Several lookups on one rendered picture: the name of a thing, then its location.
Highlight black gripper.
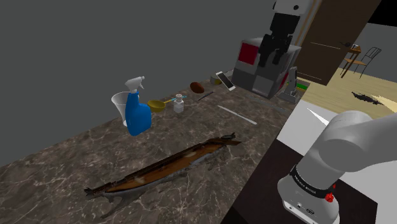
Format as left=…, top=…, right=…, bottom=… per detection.
left=258, top=12, right=302, bottom=68

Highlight grey and red coffee machine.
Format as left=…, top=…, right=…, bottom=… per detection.
left=230, top=37, right=302, bottom=100

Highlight grey upright holder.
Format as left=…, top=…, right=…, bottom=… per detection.
left=277, top=66, right=300, bottom=103

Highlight white smartphone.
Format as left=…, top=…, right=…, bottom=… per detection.
left=215, top=71, right=237, bottom=92

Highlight brown door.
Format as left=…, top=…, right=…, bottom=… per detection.
left=293, top=0, right=383, bottom=87

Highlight long white stick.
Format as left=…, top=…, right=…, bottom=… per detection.
left=217, top=104, right=258, bottom=126

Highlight small wooden table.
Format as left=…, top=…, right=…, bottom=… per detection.
left=339, top=44, right=367, bottom=78

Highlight small white shaker bottle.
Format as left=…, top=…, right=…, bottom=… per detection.
left=172, top=94, right=185, bottom=114

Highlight yellow measuring scoop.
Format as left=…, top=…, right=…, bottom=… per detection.
left=146, top=95, right=188, bottom=113

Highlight dark robot stand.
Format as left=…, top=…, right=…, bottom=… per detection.
left=220, top=138, right=380, bottom=224

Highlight blue spray bottle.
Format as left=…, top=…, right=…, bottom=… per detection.
left=124, top=76, right=153, bottom=137

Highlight long brown driftwood piece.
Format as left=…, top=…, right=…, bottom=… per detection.
left=83, top=132, right=242, bottom=220

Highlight clear plastic cup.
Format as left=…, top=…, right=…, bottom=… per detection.
left=111, top=91, right=131, bottom=127

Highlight black wire chair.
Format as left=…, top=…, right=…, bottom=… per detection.
left=353, top=46, right=383, bottom=80

